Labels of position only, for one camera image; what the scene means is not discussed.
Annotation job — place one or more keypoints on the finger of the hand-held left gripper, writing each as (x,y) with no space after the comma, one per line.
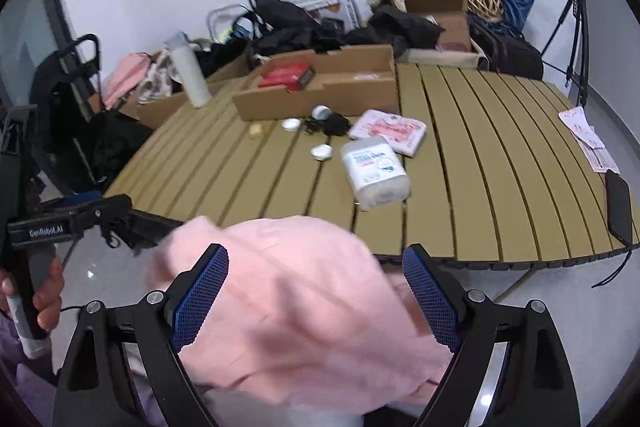
(135,222)

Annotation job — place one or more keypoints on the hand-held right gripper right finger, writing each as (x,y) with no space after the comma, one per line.
(432,302)

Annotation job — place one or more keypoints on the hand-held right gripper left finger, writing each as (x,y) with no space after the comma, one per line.
(200,297)

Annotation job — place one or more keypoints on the pink cloth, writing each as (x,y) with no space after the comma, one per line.
(300,307)

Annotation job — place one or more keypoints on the person's left forearm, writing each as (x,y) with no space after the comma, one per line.
(20,357)

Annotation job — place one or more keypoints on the person's left hand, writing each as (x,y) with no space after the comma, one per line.
(50,292)

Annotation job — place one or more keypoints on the low cardboard box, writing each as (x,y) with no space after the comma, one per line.
(165,107)

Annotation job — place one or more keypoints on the white wet wipes pack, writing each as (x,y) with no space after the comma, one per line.
(375,172)

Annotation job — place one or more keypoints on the pink garment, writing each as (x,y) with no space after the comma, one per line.
(122,79)

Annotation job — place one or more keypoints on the floral patterned cloth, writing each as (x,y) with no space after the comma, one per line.
(157,77)

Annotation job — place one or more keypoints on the small yellow block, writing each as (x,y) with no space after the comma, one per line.
(256,131)

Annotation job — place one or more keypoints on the white bottle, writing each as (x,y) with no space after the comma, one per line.
(190,72)

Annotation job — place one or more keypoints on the pink patterned tissue packet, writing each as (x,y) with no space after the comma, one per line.
(390,129)

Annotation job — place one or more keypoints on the white round cap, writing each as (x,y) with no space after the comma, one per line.
(321,152)
(290,124)
(321,111)

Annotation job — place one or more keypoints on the black cloth bundle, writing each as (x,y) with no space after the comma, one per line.
(334,124)

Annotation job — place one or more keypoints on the black smartphone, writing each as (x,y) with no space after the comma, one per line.
(618,207)

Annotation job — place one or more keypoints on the red box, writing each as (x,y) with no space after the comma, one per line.
(287,74)

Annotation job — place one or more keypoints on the pink patterned paper sheets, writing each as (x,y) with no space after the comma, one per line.
(590,139)

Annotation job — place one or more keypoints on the long cardboard box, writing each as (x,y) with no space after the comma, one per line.
(350,82)

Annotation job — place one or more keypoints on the pile of black clothes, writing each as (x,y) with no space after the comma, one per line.
(295,27)

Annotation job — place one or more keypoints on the black backpack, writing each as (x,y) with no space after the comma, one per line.
(510,52)

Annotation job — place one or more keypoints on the open cardboard box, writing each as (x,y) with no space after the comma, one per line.
(440,17)

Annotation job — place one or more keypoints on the black tripod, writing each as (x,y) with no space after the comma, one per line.
(575,22)

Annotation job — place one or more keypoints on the black bag with frame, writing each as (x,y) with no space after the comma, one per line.
(65,107)

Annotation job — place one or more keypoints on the printed boxes against wall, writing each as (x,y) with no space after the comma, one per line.
(330,4)

